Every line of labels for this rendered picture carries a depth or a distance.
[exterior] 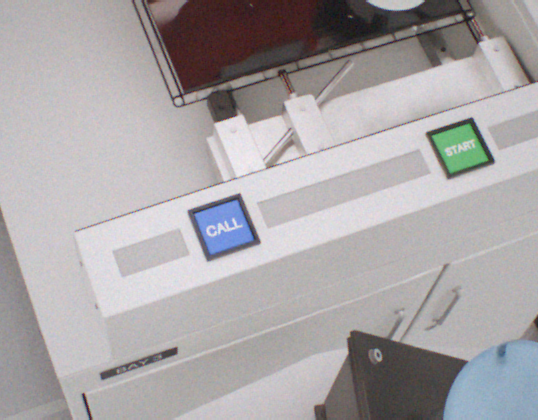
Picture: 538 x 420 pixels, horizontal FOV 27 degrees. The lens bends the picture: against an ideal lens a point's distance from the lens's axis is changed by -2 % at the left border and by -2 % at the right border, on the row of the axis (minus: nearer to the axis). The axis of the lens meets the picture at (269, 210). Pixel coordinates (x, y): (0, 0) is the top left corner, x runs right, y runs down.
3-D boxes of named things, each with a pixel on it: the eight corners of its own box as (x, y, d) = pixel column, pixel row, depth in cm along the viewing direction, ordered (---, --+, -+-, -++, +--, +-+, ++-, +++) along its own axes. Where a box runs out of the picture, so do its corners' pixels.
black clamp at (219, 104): (206, 104, 125) (207, 92, 123) (225, 98, 126) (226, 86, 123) (217, 130, 124) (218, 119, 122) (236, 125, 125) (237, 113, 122)
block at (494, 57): (472, 55, 131) (478, 41, 128) (497, 47, 132) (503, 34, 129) (502, 112, 128) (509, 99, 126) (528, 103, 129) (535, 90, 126)
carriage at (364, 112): (205, 149, 127) (205, 137, 124) (491, 60, 135) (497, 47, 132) (230, 211, 124) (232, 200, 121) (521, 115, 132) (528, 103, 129)
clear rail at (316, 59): (170, 101, 124) (170, 95, 123) (471, 11, 133) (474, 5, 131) (174, 111, 124) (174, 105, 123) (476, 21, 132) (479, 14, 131)
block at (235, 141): (212, 135, 124) (213, 122, 121) (241, 126, 125) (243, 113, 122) (239, 198, 121) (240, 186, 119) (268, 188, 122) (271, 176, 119)
